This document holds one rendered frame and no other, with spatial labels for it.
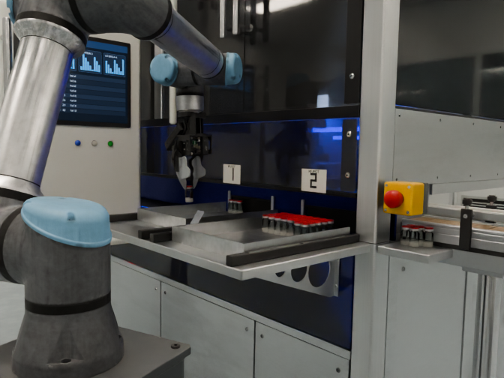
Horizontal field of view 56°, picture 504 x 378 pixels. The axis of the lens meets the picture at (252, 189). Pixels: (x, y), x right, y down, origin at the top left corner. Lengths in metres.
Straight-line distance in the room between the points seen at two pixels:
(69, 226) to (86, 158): 1.11
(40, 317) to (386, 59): 0.88
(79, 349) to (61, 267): 0.11
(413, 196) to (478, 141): 0.56
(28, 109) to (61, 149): 0.92
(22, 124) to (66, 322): 0.31
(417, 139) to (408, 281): 0.37
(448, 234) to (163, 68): 0.78
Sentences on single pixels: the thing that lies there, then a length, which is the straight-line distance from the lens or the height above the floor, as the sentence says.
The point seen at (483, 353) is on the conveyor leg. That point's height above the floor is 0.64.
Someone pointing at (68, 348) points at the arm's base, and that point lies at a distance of 0.71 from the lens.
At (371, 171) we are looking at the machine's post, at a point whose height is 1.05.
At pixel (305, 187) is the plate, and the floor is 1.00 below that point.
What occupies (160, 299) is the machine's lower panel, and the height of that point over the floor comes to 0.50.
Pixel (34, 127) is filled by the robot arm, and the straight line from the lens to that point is 0.82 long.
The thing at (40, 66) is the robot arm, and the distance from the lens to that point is 0.85.
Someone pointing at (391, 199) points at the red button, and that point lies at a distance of 1.08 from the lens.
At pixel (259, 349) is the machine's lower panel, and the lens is 1.52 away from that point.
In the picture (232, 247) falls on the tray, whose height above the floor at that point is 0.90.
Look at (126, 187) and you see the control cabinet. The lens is 1.84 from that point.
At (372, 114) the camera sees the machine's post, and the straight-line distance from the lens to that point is 1.15.
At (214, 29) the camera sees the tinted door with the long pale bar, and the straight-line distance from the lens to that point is 1.64.
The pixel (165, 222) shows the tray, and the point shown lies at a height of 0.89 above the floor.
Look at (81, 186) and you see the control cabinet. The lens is 1.77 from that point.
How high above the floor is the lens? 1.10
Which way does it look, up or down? 5 degrees down
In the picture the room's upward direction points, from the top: 1 degrees clockwise
